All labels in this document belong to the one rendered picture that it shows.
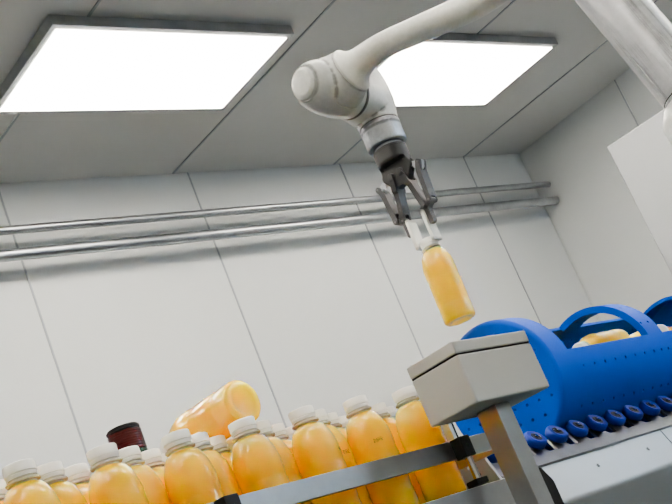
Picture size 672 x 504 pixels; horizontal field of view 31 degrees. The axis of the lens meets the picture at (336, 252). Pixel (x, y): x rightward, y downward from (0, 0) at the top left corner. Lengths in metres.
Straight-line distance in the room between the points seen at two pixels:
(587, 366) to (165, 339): 3.94
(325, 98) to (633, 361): 0.85
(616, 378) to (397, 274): 4.84
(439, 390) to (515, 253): 6.36
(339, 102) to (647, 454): 0.94
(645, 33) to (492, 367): 0.66
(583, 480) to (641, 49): 0.79
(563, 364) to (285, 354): 4.23
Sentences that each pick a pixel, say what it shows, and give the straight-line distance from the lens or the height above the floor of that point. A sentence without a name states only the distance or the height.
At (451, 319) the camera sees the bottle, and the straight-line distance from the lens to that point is 2.45.
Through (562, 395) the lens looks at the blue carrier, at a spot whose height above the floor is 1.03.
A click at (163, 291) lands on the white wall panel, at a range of 6.31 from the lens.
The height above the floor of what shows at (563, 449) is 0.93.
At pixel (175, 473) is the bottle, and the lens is 1.59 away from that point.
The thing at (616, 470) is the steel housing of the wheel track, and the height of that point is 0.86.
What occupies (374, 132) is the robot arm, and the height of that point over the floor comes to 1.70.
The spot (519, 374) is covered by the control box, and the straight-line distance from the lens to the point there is 1.91.
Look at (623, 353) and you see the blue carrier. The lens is 2.61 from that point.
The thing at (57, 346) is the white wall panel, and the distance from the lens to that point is 5.89.
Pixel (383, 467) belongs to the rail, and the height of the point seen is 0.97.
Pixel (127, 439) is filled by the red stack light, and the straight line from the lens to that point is 2.23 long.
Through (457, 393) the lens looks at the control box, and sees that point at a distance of 1.82.
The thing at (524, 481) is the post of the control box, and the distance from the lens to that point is 1.87.
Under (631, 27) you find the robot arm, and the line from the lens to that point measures 2.17.
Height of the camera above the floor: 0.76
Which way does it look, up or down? 17 degrees up
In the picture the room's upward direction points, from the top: 23 degrees counter-clockwise
